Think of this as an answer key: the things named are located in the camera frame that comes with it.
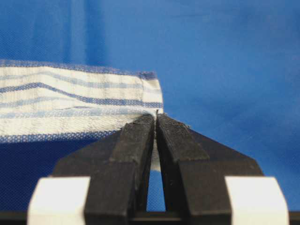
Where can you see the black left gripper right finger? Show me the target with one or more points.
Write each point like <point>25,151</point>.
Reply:
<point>208,183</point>

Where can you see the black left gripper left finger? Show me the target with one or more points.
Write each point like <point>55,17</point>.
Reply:
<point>99,184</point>

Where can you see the blue white striped towel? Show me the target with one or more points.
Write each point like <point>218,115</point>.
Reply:
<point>48,102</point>

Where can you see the blue table cloth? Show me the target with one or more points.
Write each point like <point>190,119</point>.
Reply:
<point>228,68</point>

